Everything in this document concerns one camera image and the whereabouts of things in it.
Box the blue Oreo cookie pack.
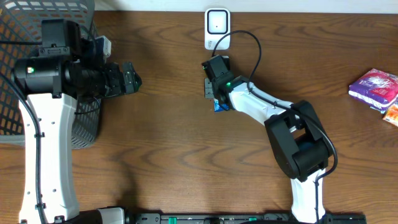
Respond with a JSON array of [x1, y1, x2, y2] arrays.
[[213, 99, 229, 113]]

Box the orange pocket tissue pack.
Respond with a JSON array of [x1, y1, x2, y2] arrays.
[[383, 104, 398, 126]]

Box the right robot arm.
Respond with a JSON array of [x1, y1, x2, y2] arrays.
[[202, 55, 338, 223]]

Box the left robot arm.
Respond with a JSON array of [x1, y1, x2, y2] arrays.
[[11, 19, 142, 224]]

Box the white barcode scanner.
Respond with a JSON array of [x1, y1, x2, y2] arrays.
[[204, 8, 231, 50]]

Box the grey plastic mesh basket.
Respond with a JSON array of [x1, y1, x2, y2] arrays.
[[1, 0, 101, 149]]

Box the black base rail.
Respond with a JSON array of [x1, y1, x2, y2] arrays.
[[125, 213, 367, 224]]

